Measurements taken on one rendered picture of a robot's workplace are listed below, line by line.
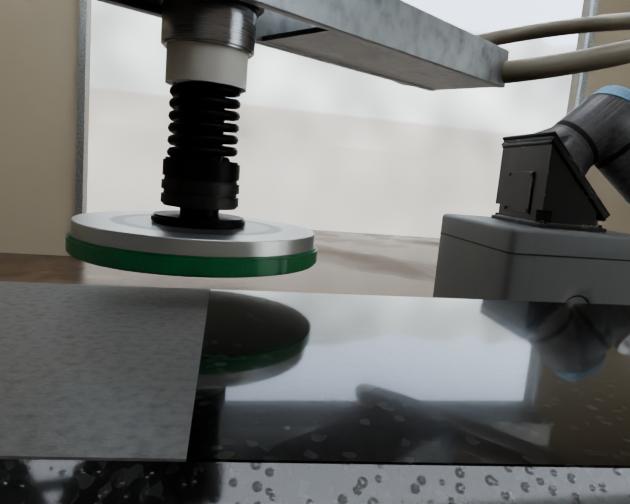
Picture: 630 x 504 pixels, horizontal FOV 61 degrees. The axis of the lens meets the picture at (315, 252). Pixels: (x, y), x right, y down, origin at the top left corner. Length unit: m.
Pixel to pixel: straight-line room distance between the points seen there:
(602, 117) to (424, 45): 1.00
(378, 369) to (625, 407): 0.13
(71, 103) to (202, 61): 4.82
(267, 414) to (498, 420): 0.11
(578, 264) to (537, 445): 1.17
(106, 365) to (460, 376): 0.20
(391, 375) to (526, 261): 1.05
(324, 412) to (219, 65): 0.30
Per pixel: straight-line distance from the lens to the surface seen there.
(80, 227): 0.45
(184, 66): 0.47
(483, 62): 0.76
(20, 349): 0.34
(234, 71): 0.47
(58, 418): 0.26
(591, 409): 0.33
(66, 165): 5.26
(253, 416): 0.25
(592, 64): 0.83
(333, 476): 0.22
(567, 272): 1.41
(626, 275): 1.52
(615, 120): 1.60
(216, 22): 0.47
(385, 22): 0.59
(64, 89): 5.30
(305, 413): 0.26
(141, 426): 0.25
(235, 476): 0.22
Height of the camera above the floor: 0.93
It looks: 8 degrees down
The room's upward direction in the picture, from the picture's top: 5 degrees clockwise
